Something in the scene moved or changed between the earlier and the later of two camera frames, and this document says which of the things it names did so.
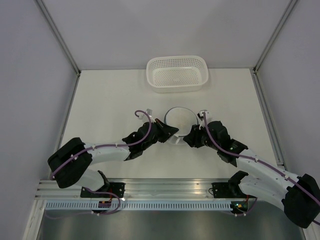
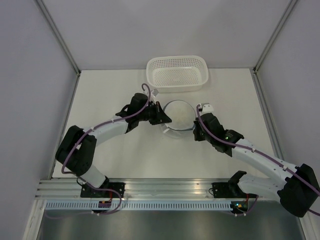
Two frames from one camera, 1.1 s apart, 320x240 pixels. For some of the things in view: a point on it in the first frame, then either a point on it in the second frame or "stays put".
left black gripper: [167, 131] → [160, 117]
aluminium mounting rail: [136, 189] stays put
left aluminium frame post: [58, 36] stays put
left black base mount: [118, 188] stays put
